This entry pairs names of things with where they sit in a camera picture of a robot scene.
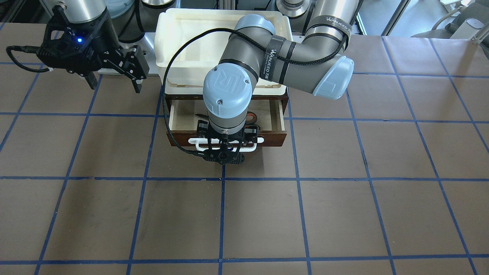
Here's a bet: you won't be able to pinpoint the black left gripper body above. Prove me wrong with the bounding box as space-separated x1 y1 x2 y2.
196 120 260 151

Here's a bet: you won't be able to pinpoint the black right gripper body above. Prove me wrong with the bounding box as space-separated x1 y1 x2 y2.
89 17 149 83

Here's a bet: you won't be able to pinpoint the white drawer handle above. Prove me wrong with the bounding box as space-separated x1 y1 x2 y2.
188 136 265 152

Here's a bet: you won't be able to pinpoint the light wooden drawer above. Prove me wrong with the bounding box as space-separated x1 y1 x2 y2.
169 99 287 147

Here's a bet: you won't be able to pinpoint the grey orange scissors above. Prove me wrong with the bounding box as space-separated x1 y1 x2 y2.
194 111 258 125

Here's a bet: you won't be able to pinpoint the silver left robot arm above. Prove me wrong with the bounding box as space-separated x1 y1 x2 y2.
197 0 362 146

